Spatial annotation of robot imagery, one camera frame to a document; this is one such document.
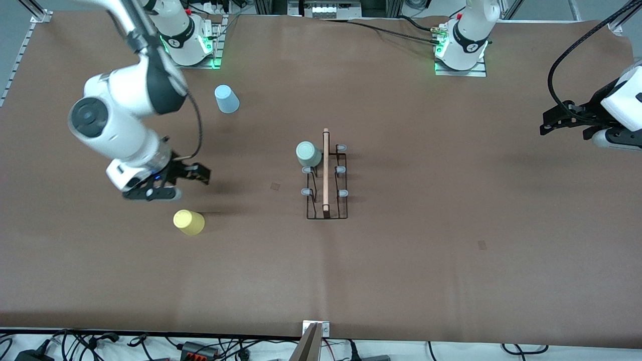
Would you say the pale green plastic cup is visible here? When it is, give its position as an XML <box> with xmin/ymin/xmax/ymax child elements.
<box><xmin>295</xmin><ymin>141</ymin><xmax>323</xmax><ymax>168</ymax></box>

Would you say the black wire cup holder rack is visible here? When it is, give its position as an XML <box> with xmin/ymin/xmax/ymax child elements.
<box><xmin>300</xmin><ymin>128</ymin><xmax>350</xmax><ymax>220</ymax></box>

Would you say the yellow plastic cup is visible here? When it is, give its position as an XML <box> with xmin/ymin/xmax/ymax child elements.
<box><xmin>173</xmin><ymin>209</ymin><xmax>206</xmax><ymax>236</ymax></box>

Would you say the light blue plastic cup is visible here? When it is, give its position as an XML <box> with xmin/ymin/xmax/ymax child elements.
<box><xmin>214</xmin><ymin>84</ymin><xmax>240</xmax><ymax>114</ymax></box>

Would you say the aluminium extrusion bar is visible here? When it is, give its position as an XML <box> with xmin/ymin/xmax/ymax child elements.
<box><xmin>607</xmin><ymin>0</ymin><xmax>642</xmax><ymax>33</ymax></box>
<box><xmin>502</xmin><ymin>0</ymin><xmax>525</xmax><ymax>21</ymax></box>
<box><xmin>18</xmin><ymin>0</ymin><xmax>51</xmax><ymax>23</ymax></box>

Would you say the brown table cover sheet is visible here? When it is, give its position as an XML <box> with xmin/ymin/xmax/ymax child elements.
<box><xmin>0</xmin><ymin>10</ymin><xmax>642</xmax><ymax>349</ymax></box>

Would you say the white power strip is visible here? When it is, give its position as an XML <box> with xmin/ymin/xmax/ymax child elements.
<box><xmin>190</xmin><ymin>0</ymin><xmax>236</xmax><ymax>16</ymax></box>

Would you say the black orange power brick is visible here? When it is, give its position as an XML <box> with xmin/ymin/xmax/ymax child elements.
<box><xmin>181</xmin><ymin>341</ymin><xmax>219</xmax><ymax>359</ymax></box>

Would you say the grey aluminium profile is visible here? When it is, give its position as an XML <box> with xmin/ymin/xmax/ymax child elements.
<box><xmin>288</xmin><ymin>322</ymin><xmax>324</xmax><ymax>361</ymax></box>

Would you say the black power adapter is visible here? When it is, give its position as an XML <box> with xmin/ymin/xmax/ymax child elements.
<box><xmin>14</xmin><ymin>346</ymin><xmax>56</xmax><ymax>361</ymax></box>

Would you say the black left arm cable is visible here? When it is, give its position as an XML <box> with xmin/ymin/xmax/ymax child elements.
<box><xmin>548</xmin><ymin>0</ymin><xmax>642</xmax><ymax>123</ymax></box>

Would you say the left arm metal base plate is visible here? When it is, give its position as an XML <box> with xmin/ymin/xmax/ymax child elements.
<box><xmin>434</xmin><ymin>56</ymin><xmax>488</xmax><ymax>78</ymax></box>

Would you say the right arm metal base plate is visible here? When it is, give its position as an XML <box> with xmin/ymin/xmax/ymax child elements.
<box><xmin>167</xmin><ymin>14</ymin><xmax>225</xmax><ymax>70</ymax></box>

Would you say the short black table cable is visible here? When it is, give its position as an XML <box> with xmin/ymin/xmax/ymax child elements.
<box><xmin>396</xmin><ymin>15</ymin><xmax>437</xmax><ymax>33</ymax></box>

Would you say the long black table cable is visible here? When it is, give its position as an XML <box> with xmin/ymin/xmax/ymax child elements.
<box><xmin>321</xmin><ymin>18</ymin><xmax>442</xmax><ymax>47</ymax></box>

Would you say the slotted aluminium side rail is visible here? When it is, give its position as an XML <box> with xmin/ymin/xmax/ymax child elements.
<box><xmin>0</xmin><ymin>10</ymin><xmax>53</xmax><ymax>107</ymax></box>

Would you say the small metal corner bracket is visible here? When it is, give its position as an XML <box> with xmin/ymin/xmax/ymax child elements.
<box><xmin>302</xmin><ymin>320</ymin><xmax>331</xmax><ymax>337</ymax></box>

